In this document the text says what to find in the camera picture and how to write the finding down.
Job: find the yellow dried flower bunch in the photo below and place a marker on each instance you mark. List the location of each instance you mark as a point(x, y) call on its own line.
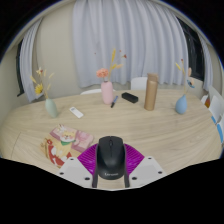
point(39, 88)

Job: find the white remote control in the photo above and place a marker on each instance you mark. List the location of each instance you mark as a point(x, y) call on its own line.
point(76, 112)

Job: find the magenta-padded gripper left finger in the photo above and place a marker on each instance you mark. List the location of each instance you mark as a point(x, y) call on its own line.
point(75, 168)

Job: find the dried flowers with blue bloom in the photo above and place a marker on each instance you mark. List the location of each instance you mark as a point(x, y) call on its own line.
point(190, 82)

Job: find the white chair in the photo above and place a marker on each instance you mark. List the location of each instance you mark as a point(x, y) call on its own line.
point(220, 130)
point(216, 105)
point(138, 83)
point(91, 91)

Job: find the small black box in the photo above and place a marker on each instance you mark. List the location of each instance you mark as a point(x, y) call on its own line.
point(130, 97)

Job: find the bronze drink bottle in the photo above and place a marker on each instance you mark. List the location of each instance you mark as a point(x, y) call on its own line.
point(151, 93)

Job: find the black computer mouse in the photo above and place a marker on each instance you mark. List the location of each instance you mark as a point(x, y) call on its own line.
point(110, 158)

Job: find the dark marker pen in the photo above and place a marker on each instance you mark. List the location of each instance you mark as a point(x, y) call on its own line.
point(114, 102)

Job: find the wide white curtain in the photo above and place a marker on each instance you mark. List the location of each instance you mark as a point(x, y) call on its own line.
point(133, 36)

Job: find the pink vase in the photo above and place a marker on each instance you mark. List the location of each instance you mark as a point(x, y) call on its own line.
point(107, 93)

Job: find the dark window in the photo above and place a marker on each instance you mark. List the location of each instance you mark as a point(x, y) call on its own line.
point(19, 70)
point(193, 53)

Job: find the pale green vase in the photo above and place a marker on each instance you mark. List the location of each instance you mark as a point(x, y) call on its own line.
point(51, 108)

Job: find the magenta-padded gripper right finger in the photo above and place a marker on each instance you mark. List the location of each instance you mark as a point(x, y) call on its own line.
point(146, 168)

